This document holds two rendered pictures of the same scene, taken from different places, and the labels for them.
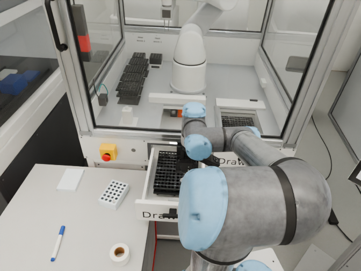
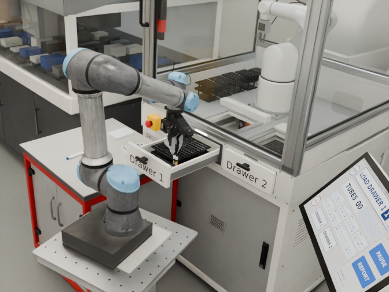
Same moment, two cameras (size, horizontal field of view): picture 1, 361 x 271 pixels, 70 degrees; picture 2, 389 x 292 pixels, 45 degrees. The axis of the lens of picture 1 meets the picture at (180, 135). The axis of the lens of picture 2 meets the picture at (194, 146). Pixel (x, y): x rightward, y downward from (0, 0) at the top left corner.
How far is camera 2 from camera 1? 1.50 m
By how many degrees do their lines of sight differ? 38
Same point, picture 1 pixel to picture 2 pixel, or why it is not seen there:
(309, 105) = (298, 123)
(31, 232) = (72, 144)
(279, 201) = (90, 58)
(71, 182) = (118, 134)
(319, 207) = (100, 65)
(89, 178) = (133, 139)
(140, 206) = (129, 147)
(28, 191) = not seen: hidden behind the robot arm
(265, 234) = (80, 68)
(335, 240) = not seen: outside the picture
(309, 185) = (104, 58)
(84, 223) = not seen: hidden behind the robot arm
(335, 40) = (309, 57)
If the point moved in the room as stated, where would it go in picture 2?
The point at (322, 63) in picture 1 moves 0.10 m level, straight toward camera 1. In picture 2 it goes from (303, 78) to (279, 79)
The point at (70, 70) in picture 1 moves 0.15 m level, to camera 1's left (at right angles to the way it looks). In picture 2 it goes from (147, 42) to (128, 36)
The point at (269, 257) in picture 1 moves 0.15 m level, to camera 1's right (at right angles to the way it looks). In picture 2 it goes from (187, 234) to (215, 253)
